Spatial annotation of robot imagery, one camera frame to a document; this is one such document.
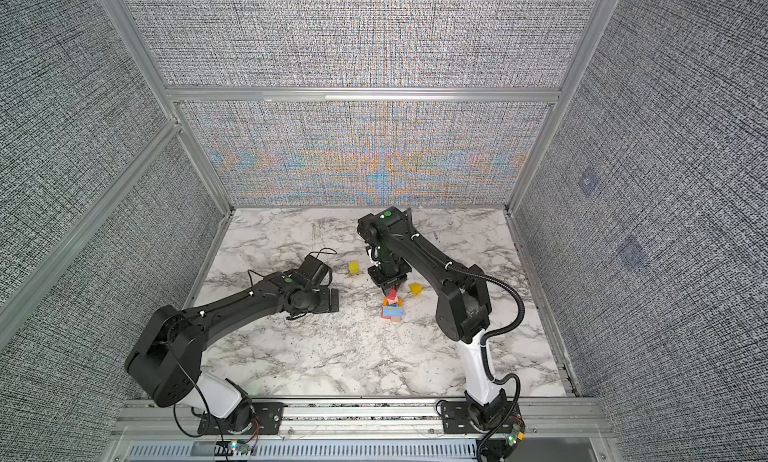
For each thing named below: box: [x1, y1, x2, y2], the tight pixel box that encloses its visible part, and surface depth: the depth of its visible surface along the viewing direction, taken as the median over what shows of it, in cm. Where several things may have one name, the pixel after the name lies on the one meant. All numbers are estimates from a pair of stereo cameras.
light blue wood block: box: [383, 306, 403, 317], surface depth 92 cm
